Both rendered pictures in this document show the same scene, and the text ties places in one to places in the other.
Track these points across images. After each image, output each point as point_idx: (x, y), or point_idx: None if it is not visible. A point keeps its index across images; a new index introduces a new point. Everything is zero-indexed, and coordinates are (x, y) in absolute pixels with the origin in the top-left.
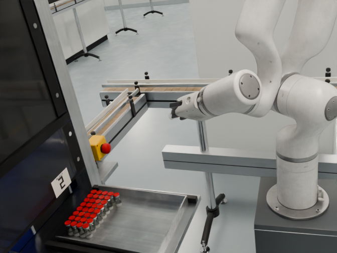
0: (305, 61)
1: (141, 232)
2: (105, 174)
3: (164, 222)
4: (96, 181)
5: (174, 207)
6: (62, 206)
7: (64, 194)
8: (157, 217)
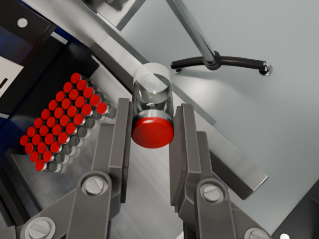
0: None
1: (121, 210)
2: (125, 11)
3: (163, 214)
4: (98, 35)
5: None
6: (50, 70)
7: (50, 50)
8: (157, 190)
